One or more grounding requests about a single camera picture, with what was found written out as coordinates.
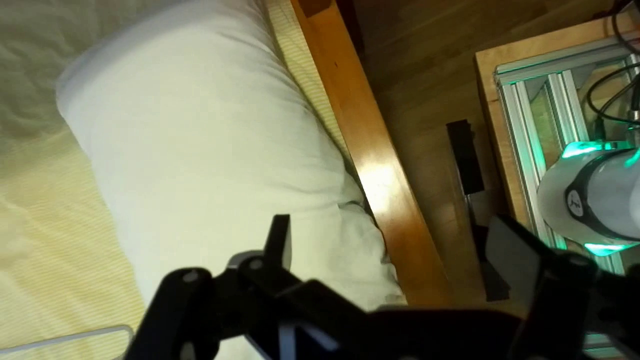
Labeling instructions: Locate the wooden bunk bed frame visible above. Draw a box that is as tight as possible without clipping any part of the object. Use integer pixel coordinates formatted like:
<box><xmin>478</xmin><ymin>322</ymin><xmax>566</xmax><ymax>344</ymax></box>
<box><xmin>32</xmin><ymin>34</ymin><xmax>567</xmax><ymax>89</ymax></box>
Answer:
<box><xmin>288</xmin><ymin>0</ymin><xmax>455</xmax><ymax>308</ymax></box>

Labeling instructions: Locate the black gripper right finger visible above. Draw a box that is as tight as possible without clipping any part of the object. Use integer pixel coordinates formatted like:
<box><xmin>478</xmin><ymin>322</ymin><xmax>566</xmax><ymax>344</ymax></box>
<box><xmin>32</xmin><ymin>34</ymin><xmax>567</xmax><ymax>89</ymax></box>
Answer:
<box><xmin>483</xmin><ymin>212</ymin><xmax>546</xmax><ymax>315</ymax></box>

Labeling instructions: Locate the large white pillow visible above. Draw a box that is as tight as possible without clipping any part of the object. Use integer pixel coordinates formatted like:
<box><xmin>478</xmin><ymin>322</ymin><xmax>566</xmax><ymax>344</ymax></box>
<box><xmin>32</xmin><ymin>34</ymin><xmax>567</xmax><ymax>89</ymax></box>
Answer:
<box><xmin>55</xmin><ymin>0</ymin><xmax>408</xmax><ymax>360</ymax></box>

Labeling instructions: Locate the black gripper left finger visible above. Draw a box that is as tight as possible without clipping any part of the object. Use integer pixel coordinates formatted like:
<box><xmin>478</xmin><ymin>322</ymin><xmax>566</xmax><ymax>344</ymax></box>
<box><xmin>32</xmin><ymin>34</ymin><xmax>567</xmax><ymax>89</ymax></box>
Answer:
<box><xmin>263</xmin><ymin>212</ymin><xmax>293</xmax><ymax>269</ymax></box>

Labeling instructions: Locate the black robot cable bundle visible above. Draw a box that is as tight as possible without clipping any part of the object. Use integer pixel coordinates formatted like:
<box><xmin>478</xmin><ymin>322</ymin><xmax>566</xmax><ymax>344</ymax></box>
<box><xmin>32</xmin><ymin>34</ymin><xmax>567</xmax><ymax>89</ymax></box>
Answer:
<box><xmin>586</xmin><ymin>0</ymin><xmax>640</xmax><ymax>127</ymax></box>

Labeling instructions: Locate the flat black bar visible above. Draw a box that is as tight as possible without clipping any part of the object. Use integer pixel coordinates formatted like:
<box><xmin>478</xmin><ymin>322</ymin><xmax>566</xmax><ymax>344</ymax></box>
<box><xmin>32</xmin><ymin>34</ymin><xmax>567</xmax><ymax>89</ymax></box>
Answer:
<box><xmin>443</xmin><ymin>118</ymin><xmax>488</xmax><ymax>195</ymax></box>

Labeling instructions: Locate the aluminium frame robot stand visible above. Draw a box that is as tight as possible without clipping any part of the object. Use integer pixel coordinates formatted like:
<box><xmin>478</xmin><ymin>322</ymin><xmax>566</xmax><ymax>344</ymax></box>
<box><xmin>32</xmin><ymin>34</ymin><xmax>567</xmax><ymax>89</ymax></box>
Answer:
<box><xmin>473</xmin><ymin>13</ymin><xmax>640</xmax><ymax>275</ymax></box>

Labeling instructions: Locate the yellow duvet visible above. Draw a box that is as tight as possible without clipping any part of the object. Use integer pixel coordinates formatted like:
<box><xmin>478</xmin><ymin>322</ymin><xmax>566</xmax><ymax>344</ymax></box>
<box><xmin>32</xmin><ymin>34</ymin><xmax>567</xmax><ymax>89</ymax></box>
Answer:
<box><xmin>0</xmin><ymin>0</ymin><xmax>352</xmax><ymax>360</ymax></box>

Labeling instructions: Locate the white wire hanger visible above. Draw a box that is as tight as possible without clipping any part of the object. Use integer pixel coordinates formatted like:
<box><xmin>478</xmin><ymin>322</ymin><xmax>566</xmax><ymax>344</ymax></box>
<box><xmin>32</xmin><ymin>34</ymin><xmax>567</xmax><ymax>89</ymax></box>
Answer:
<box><xmin>0</xmin><ymin>324</ymin><xmax>135</xmax><ymax>360</ymax></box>

